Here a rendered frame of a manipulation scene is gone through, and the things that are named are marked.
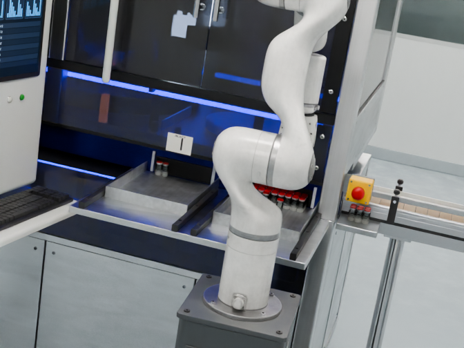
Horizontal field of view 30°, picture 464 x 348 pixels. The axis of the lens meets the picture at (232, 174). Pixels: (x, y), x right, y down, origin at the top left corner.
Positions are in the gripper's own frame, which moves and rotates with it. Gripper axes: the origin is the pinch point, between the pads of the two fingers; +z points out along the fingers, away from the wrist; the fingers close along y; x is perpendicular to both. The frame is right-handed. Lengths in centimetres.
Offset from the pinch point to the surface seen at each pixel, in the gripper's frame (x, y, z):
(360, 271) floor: -219, -13, 107
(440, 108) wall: -485, -34, 51
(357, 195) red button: -20.7, -18.1, 10.4
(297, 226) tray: -12.4, -3.0, 21.4
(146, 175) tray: -27, 52, 21
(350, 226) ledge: -24.5, -17.7, 21.7
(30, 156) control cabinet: -12, 86, 19
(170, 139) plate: -24, 44, 7
